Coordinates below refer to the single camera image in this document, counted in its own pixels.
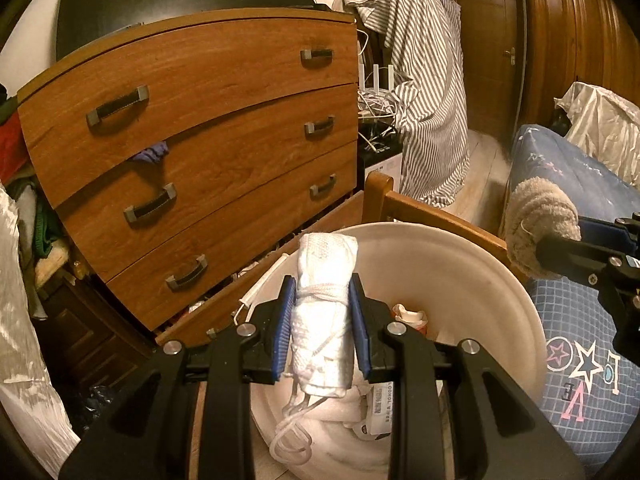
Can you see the white shiny plastic sheet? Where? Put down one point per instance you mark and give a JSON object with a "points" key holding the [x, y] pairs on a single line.
{"points": [[25, 350], [610, 130]]}

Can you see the dark wooden cabinet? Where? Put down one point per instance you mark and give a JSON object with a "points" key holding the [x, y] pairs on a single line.
{"points": [[100, 340]]}

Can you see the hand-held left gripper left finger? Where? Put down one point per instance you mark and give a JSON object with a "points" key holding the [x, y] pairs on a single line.
{"points": [[284, 330]]}

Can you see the beige knitted cloth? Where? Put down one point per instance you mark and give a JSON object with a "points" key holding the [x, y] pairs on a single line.
{"points": [[535, 220]]}

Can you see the dark plastic bag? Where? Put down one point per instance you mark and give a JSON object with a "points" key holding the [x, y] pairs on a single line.
{"points": [[95, 405]]}

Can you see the white plastic basin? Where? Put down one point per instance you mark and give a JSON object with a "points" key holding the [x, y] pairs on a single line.
{"points": [[450, 280]]}

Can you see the red cloth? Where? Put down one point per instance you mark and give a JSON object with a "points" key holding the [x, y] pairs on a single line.
{"points": [[12, 145]]}

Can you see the wooden dresser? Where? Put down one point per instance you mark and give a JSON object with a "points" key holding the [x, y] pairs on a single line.
{"points": [[200, 135]]}

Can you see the yellow towel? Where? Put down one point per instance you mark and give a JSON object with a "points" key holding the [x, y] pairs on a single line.
{"points": [[50, 265]]}

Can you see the dark wooden door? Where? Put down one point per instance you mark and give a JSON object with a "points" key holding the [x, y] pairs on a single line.
{"points": [[490, 45]]}

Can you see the brown wooden wardrobe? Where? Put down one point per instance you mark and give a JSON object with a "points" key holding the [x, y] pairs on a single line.
{"points": [[580, 25]]}

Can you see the white printed wipes packet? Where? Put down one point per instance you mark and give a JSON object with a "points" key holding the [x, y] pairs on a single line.
{"points": [[381, 407]]}

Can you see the white cardboard box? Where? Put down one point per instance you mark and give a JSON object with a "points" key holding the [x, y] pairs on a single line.
{"points": [[382, 167]]}

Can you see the green cloth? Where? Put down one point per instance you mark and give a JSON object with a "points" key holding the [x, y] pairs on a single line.
{"points": [[42, 225]]}

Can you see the white router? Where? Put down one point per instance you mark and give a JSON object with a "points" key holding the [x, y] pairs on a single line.
{"points": [[377, 77]]}

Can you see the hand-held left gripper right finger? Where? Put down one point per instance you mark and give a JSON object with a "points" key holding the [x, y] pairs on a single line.
{"points": [[361, 330]]}

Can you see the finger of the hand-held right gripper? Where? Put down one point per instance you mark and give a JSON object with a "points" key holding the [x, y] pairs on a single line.
{"points": [[570, 257], [600, 234]]}

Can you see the blue cloth in drawer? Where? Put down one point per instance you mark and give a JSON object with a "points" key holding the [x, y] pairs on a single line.
{"points": [[152, 152]]}

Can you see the grey striped cloth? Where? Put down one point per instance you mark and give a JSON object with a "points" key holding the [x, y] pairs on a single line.
{"points": [[425, 100]]}

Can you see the blue checked bed sheet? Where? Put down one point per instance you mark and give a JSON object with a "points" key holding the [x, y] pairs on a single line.
{"points": [[575, 320]]}

